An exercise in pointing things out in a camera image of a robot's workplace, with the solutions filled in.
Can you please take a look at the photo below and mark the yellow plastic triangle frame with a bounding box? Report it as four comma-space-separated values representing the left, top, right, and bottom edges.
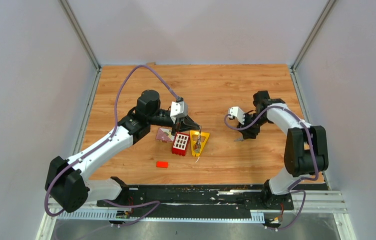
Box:
189, 130, 210, 157

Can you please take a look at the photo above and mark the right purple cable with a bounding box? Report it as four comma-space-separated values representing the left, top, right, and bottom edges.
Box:
224, 104, 321, 232

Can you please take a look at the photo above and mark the purple cable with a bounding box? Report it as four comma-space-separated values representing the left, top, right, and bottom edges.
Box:
224, 104, 321, 232
44, 64, 184, 228

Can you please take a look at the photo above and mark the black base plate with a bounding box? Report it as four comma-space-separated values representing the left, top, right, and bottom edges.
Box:
111, 184, 294, 211

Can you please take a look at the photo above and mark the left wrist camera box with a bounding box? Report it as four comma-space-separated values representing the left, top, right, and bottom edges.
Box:
170, 101, 188, 124

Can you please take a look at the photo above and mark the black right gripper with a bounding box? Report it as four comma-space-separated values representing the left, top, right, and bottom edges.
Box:
236, 112, 269, 140

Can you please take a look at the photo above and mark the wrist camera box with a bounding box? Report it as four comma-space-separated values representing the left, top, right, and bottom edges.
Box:
228, 106, 245, 125
170, 101, 188, 124

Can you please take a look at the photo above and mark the small orange-red block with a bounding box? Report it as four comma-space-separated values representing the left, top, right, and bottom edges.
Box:
156, 161, 169, 169

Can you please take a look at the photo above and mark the red window block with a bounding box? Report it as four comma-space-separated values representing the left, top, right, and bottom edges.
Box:
171, 132, 190, 156

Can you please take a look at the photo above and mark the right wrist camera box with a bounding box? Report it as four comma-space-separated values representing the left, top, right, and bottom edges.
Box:
228, 106, 245, 125

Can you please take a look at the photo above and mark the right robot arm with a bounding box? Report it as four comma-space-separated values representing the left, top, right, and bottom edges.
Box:
227, 91, 329, 209

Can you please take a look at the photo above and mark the large metal keyring with tags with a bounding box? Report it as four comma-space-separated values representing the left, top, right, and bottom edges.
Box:
193, 127, 202, 154

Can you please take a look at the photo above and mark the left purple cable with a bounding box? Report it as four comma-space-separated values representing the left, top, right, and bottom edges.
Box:
44, 64, 184, 228

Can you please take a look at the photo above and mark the aluminium front rail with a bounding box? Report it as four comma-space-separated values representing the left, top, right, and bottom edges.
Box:
58, 184, 348, 223

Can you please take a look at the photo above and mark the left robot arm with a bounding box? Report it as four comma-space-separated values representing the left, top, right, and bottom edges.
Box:
44, 89, 200, 213

